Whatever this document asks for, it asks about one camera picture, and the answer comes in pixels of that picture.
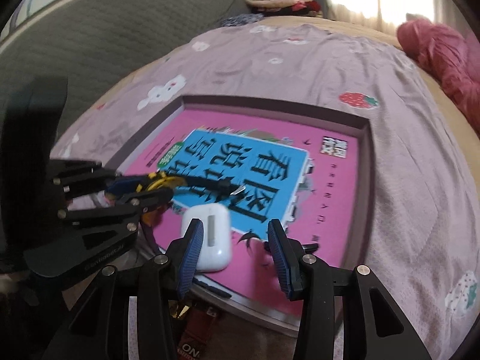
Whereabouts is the pink and blue book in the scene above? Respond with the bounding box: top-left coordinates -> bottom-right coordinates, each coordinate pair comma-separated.
124,107 -> 361,319

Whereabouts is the black and yellow watch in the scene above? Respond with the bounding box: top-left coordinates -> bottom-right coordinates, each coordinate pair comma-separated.
107,172 -> 246,229

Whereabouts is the purple printed bed sheet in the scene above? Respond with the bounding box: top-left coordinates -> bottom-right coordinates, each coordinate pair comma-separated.
49,22 -> 480,360

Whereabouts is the grey quilted headboard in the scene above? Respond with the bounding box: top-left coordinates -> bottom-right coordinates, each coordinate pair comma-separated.
0,0 -> 252,136

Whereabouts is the pink quilt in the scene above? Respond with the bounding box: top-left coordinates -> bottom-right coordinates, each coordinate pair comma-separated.
397,20 -> 480,132

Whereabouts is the dark patterned cloth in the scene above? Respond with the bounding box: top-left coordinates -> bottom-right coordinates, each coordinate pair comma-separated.
219,13 -> 265,28

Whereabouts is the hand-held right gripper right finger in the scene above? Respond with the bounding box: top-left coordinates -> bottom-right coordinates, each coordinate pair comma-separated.
267,218 -> 432,360

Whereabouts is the white earbud case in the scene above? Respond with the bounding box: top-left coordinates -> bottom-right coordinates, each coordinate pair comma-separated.
181,205 -> 229,272

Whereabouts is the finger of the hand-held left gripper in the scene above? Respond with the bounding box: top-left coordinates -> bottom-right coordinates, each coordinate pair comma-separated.
56,187 -> 174,229
48,158 -> 151,200

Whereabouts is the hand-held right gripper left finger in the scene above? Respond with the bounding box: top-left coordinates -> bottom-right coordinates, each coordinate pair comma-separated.
43,218 -> 205,360

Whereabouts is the red lighter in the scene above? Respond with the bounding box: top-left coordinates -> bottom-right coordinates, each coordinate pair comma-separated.
178,305 -> 226,360

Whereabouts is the shallow cardboard box tray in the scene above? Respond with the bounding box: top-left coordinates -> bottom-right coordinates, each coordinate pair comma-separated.
99,95 -> 373,332

